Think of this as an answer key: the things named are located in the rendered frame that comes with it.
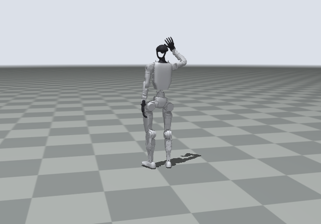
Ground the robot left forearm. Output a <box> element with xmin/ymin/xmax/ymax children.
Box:
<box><xmin>141</xmin><ymin>81</ymin><xmax>148</xmax><ymax>103</ymax></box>

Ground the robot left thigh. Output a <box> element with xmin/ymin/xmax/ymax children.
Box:
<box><xmin>143</xmin><ymin>100</ymin><xmax>156</xmax><ymax>139</ymax></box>

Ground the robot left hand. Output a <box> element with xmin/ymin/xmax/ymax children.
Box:
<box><xmin>141</xmin><ymin>100</ymin><xmax>147</xmax><ymax>118</ymax></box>

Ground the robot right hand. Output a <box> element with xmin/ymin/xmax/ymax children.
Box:
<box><xmin>164</xmin><ymin>37</ymin><xmax>175</xmax><ymax>51</ymax></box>

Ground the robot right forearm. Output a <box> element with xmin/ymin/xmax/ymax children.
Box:
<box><xmin>172</xmin><ymin>49</ymin><xmax>187</xmax><ymax>63</ymax></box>

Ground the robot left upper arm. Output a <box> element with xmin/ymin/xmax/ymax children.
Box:
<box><xmin>144</xmin><ymin>63</ymin><xmax>154</xmax><ymax>88</ymax></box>

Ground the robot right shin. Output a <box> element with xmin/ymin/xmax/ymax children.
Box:
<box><xmin>165</xmin><ymin>131</ymin><xmax>172</xmax><ymax>162</ymax></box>

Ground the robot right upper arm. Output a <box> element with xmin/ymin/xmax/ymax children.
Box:
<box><xmin>171</xmin><ymin>60</ymin><xmax>186</xmax><ymax>71</ymax></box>

